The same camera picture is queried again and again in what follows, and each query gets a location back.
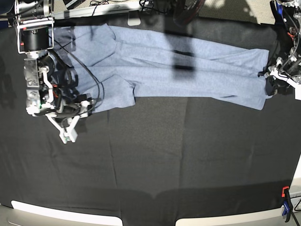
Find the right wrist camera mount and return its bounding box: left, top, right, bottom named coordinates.
left=46, top=111, right=91, bottom=144

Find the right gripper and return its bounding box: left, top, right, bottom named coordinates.
left=47, top=94, right=94, bottom=118

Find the blue-grey t-shirt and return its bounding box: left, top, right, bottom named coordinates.
left=54, top=24, right=269, bottom=112

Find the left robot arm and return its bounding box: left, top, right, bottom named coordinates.
left=265, top=0, right=301, bottom=100

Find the blue orange clamp near-right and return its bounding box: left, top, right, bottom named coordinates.
left=282, top=186, right=301, bottom=226

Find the black cable bundle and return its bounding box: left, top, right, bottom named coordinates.
left=88, top=0, right=205, bottom=24

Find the black table cloth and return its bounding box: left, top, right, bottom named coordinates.
left=0, top=28, right=301, bottom=226

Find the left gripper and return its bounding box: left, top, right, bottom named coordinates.
left=265, top=57, right=301, bottom=97

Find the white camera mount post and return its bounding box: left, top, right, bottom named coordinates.
left=127, top=10, right=141, bottom=26

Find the blue bar clamp far-right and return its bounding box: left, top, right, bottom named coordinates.
left=269, top=0, right=284, bottom=24

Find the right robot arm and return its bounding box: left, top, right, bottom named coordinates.
left=14, top=0, right=93, bottom=119

